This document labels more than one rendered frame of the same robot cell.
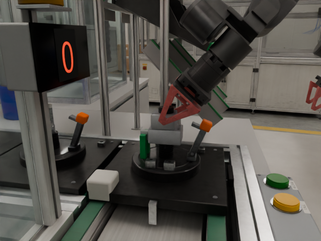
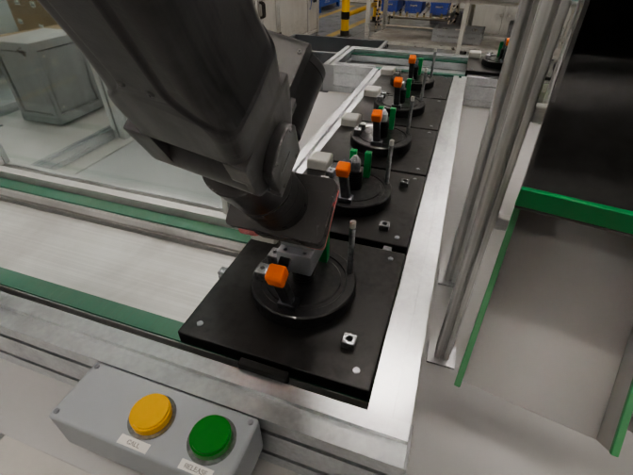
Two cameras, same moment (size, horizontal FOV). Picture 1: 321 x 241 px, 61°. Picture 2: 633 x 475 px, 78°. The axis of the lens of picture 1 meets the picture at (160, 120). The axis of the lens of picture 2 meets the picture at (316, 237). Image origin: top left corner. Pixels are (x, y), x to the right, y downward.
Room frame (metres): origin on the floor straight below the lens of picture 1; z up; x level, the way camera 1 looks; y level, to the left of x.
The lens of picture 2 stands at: (0.59, -0.38, 1.35)
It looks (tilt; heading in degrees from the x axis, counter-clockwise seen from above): 38 degrees down; 98
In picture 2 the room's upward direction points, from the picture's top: straight up
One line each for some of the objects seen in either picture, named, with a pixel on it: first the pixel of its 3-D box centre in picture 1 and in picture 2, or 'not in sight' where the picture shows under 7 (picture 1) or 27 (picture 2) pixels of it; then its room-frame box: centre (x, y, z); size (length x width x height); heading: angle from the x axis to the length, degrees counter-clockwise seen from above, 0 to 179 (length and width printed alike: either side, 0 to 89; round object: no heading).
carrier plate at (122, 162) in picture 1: (165, 169); (303, 292); (0.51, -0.01, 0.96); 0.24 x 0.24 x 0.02; 79
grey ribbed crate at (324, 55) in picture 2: not in sight; (329, 64); (0.29, 2.12, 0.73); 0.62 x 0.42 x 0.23; 169
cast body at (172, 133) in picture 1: (161, 124); (305, 231); (0.51, 0.00, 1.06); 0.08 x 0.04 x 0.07; 80
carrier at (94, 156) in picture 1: (51, 137); (354, 174); (0.56, 0.24, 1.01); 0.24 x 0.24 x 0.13; 79
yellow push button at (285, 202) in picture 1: (285, 204); (152, 416); (0.39, -0.21, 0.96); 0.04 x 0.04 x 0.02
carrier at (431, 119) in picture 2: not in sight; (400, 92); (0.65, 0.72, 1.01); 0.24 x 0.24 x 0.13; 79
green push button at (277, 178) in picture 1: (276, 182); (211, 438); (0.46, -0.22, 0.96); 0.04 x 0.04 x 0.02
